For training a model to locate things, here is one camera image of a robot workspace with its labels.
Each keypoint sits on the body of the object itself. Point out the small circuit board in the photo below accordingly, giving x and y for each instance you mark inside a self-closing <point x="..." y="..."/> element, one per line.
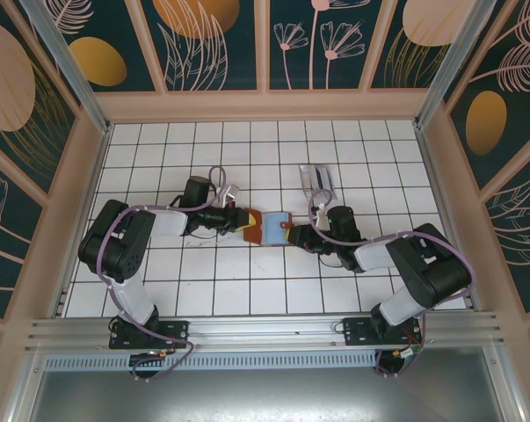
<point x="410" y="354"/>

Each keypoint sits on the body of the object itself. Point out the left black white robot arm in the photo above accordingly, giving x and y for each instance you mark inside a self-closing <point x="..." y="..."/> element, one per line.
<point x="115" y="246"/>

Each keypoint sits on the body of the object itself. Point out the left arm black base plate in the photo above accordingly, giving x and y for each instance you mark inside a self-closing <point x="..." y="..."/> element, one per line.
<point x="176" y="329"/>

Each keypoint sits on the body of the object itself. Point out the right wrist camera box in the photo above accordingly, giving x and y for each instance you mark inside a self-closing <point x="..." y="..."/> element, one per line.
<point x="321" y="215"/>

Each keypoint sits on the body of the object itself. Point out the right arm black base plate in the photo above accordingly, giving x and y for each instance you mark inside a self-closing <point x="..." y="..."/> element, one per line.
<point x="357" y="332"/>

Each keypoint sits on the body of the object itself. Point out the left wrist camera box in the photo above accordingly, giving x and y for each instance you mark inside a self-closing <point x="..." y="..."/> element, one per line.
<point x="230" y="194"/>

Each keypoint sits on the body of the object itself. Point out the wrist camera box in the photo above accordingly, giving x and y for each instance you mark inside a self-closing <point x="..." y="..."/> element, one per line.
<point x="321" y="215"/>
<point x="230" y="194"/>

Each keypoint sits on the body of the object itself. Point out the blue credit card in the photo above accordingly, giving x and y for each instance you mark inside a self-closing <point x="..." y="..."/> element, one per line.
<point x="324" y="175"/>

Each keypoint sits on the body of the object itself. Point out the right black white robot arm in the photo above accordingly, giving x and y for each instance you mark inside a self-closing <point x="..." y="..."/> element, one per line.
<point x="431" y="264"/>

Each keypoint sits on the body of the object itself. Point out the aluminium frame post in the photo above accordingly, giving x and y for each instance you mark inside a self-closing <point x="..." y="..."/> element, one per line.
<point x="450" y="59"/>
<point x="67" y="59"/>

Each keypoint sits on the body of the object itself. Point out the brown leather card holder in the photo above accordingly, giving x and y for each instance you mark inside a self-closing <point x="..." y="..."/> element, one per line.
<point x="275" y="228"/>

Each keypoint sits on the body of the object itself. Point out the aluminium table edge rail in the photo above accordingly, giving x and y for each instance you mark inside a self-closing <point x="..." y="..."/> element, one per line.
<point x="93" y="184"/>
<point x="437" y="184"/>

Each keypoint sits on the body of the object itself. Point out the aluminium mounting rail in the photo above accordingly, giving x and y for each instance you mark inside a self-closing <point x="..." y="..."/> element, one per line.
<point x="264" y="327"/>

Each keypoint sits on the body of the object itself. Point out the grey metal sheet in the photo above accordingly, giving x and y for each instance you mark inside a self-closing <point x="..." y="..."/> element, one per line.
<point x="264" y="395"/>

